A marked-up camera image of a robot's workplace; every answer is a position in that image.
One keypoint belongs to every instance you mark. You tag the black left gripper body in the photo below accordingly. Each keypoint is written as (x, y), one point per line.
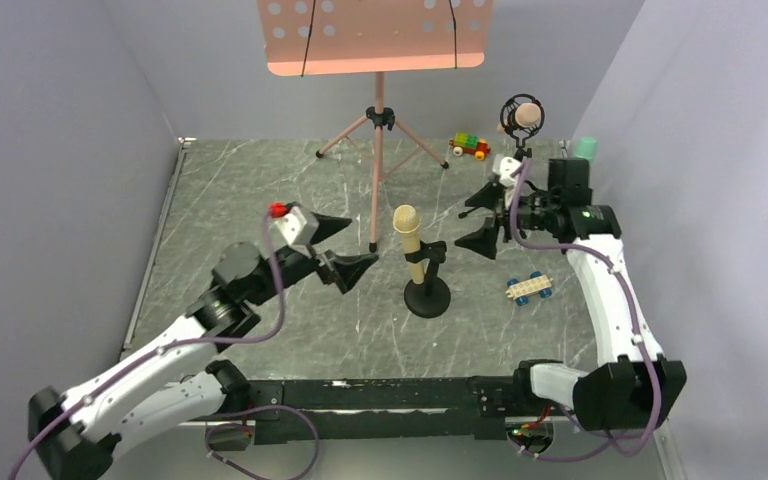
(321, 258)

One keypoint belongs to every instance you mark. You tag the pink microphone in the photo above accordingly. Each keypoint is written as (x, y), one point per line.
(521, 117)

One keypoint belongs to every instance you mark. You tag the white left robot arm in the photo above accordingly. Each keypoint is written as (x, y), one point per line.
(176, 377)

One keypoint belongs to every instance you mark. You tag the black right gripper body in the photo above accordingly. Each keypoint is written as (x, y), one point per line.
(506, 216)

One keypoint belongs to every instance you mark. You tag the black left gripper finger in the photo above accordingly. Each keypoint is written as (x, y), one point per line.
(345, 272)
(321, 227)

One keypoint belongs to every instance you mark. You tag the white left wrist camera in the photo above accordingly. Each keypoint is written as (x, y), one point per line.
(296, 224)

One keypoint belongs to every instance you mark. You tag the black round-base mic stand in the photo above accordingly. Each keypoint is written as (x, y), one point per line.
(431, 297)

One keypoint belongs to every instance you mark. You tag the teal microphone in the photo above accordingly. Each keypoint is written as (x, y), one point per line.
(586, 148)

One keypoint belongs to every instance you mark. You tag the yellow microphone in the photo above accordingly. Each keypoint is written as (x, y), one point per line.
(406, 222)

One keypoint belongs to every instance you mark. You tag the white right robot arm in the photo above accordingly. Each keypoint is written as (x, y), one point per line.
(634, 385)

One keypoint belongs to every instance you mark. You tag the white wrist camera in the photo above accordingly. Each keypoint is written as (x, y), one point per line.
(505, 170)
(296, 224)

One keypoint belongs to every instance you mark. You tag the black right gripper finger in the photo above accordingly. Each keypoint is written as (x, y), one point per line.
(487, 197)
(482, 241)

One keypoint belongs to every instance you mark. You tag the pink music stand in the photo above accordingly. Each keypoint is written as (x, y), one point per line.
(316, 38)

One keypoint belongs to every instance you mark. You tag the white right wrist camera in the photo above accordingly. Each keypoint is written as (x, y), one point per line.
(505, 170)

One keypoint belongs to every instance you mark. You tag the black tripod microphone stand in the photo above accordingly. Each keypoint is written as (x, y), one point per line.
(519, 136)

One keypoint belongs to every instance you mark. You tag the white blue toy block car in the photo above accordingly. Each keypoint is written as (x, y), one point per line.
(521, 291)

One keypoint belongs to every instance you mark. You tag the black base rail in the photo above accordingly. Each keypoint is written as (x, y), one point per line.
(479, 407)

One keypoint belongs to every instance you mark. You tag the colourful toy block train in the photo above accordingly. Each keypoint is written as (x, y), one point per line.
(465, 144)

